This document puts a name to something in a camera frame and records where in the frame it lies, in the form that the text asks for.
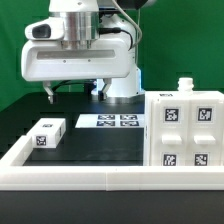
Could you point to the small white block with tag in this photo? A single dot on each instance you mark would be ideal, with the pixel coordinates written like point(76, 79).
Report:
point(47, 132)

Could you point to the white cabinet door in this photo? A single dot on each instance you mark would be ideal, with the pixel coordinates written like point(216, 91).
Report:
point(206, 132)
point(169, 132)

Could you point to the white cabinet body box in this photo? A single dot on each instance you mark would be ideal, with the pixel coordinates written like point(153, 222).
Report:
point(185, 91)

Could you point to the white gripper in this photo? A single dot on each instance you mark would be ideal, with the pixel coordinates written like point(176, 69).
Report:
point(48, 61)

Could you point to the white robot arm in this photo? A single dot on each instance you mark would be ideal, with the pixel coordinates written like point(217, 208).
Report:
point(86, 40)

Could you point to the white flat top panel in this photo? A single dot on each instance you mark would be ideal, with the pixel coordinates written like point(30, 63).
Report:
point(110, 121)

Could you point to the white U-shaped boundary frame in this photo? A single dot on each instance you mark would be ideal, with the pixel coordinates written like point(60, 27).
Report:
point(95, 160)

